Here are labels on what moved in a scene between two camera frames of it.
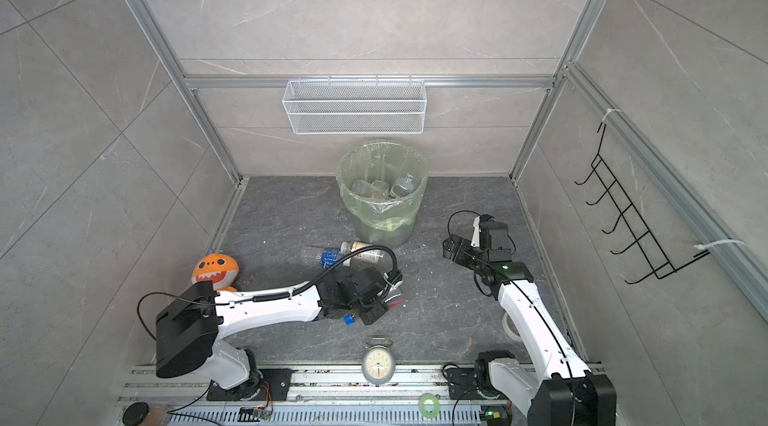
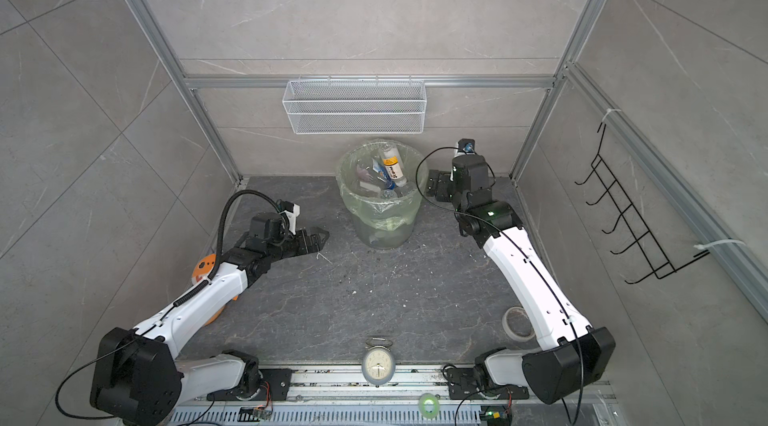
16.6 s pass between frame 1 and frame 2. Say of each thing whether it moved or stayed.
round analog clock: stayed
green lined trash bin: stayed
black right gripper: moved
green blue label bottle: moved
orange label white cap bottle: moved
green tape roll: stayed
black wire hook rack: stayed
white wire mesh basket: stayed
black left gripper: moved
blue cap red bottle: moved
